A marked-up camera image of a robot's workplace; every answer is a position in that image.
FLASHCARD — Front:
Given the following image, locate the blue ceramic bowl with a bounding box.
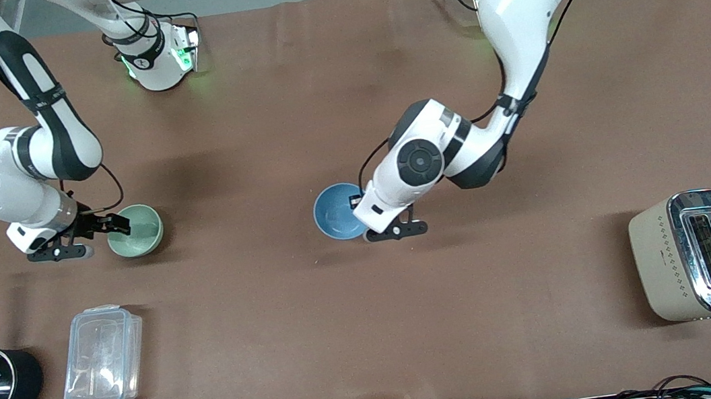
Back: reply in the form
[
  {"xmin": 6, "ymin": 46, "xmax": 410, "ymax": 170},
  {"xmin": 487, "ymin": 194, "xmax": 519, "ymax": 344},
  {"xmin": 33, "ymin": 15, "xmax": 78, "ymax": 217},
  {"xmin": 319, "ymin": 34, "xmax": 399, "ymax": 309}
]
[{"xmin": 310, "ymin": 180, "xmax": 371, "ymax": 244}]

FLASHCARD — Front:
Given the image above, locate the green ceramic bowl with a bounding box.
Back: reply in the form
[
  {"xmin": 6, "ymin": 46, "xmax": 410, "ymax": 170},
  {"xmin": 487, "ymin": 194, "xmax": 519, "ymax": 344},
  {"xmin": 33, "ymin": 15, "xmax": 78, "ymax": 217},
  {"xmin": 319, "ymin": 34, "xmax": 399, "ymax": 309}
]
[{"xmin": 104, "ymin": 202, "xmax": 168, "ymax": 261}]

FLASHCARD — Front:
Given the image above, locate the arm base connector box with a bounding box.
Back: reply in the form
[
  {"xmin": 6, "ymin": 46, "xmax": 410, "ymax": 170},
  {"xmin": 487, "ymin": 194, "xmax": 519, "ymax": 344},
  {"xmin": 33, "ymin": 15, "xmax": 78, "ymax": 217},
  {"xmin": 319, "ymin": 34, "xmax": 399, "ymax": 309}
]
[{"xmin": 168, "ymin": 21, "xmax": 205, "ymax": 75}]

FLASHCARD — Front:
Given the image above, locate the brown table cloth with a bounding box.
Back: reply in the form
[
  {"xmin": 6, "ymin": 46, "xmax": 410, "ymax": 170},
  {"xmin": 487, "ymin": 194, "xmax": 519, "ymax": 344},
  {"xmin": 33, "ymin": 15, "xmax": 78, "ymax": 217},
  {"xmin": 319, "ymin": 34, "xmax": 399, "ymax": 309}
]
[{"xmin": 0, "ymin": 0, "xmax": 711, "ymax": 399}]

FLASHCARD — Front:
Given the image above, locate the clear plastic lidded container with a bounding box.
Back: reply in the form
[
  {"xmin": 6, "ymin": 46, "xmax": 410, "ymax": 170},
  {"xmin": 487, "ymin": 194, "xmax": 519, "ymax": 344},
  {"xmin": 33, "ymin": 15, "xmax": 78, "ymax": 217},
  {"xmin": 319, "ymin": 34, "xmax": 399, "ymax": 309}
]
[{"xmin": 53, "ymin": 301, "xmax": 153, "ymax": 399}]

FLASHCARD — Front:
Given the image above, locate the beige chrome two-slot toaster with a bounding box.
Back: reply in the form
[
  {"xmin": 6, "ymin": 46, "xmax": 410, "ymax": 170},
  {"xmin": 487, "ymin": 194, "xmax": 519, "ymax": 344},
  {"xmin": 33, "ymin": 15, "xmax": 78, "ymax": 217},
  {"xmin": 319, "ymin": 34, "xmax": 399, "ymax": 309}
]
[{"xmin": 624, "ymin": 187, "xmax": 711, "ymax": 345}]

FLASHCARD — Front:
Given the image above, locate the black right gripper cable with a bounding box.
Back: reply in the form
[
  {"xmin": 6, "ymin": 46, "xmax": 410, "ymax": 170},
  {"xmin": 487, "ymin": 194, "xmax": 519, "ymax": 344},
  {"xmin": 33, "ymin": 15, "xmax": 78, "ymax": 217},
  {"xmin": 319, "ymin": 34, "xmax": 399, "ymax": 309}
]
[{"xmin": 57, "ymin": 161, "xmax": 127, "ymax": 219}]

